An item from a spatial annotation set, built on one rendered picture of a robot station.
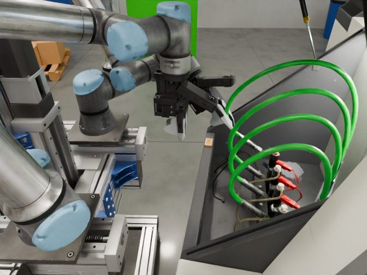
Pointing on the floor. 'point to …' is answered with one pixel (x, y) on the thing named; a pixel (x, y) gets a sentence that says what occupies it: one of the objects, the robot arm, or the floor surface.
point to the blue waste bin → (332, 16)
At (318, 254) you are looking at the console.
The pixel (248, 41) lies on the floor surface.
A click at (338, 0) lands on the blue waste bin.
